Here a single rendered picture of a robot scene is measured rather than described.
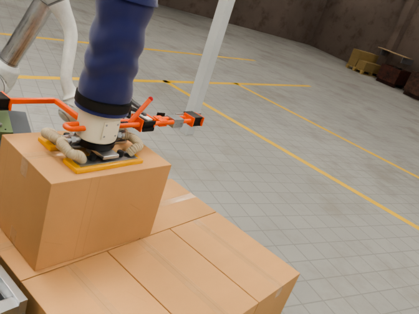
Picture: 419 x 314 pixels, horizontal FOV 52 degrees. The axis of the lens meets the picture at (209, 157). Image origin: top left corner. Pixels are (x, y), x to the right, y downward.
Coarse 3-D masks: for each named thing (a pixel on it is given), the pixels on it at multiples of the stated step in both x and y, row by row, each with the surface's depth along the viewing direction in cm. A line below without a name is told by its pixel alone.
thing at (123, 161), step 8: (120, 152) 182; (64, 160) 167; (72, 160) 168; (88, 160) 171; (96, 160) 173; (104, 160) 176; (112, 160) 178; (120, 160) 180; (128, 160) 184; (136, 160) 186; (72, 168) 164; (80, 168) 165; (88, 168) 167; (96, 168) 170; (104, 168) 173
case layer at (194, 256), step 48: (0, 240) 177; (144, 240) 207; (192, 240) 219; (240, 240) 233; (48, 288) 162; (96, 288) 170; (144, 288) 178; (192, 288) 187; (240, 288) 196; (288, 288) 219
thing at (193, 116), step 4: (188, 112) 225; (192, 112) 227; (188, 116) 221; (192, 116) 221; (196, 116) 223; (200, 116) 225; (192, 120) 220; (196, 120) 223; (200, 120) 226; (188, 124) 222; (192, 124) 220; (196, 124) 225; (200, 124) 227
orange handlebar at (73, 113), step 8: (56, 104) 187; (64, 104) 185; (72, 112) 180; (120, 120) 189; (160, 120) 203; (168, 120) 208; (184, 120) 216; (64, 128) 167; (72, 128) 167; (80, 128) 169
